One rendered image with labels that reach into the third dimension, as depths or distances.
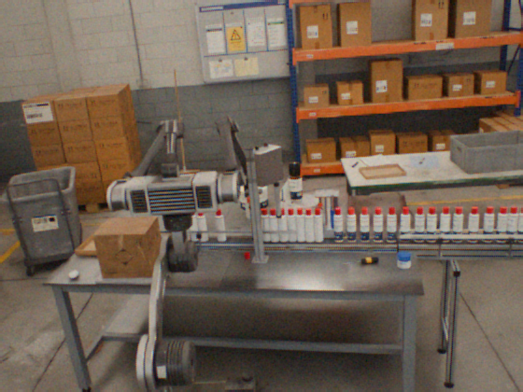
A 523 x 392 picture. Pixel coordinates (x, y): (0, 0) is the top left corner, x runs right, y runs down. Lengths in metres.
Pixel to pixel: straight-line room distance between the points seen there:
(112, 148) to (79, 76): 1.76
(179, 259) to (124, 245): 0.57
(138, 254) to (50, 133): 3.63
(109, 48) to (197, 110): 1.44
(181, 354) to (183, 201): 0.65
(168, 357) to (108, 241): 0.98
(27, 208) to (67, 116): 1.59
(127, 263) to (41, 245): 2.28
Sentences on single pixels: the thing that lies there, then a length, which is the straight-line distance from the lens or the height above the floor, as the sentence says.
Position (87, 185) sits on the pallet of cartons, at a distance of 6.43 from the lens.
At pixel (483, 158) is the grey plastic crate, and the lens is 4.44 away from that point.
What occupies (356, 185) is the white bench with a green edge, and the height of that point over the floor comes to 0.80.
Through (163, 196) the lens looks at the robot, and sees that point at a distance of 2.32.
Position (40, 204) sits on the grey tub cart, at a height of 0.70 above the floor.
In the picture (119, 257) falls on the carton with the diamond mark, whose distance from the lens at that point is 2.97.
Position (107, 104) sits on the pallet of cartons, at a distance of 6.12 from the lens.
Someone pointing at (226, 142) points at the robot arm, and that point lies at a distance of 2.62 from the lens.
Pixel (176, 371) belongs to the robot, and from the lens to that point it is 2.17.
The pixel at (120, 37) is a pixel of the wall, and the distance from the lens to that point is 7.50.
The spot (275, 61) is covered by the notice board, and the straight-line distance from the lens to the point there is 7.10.
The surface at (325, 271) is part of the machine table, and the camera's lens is 2.87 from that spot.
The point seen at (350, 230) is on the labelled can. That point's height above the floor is 0.96.
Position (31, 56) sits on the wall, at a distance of 7.96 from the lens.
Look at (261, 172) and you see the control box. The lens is 2.78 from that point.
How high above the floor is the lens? 2.24
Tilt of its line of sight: 21 degrees down
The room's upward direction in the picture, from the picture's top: 5 degrees counter-clockwise
